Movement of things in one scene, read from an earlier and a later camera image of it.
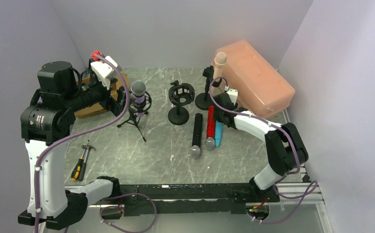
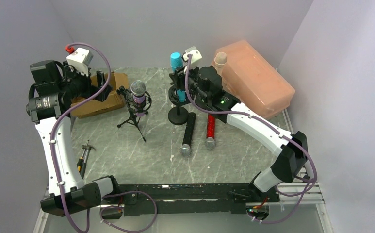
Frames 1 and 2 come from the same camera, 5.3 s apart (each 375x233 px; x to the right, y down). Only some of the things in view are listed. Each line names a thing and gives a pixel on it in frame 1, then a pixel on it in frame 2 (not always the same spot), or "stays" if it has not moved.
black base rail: [186, 199] stays
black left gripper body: [114, 102] to [90, 85]
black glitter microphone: [195, 150] to [185, 149]
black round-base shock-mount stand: [179, 93] stays
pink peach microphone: [220, 60] stays
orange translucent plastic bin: [261, 89] stays
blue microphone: [218, 134] to [177, 62]
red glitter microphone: [210, 141] stays
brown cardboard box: [95, 108] stays
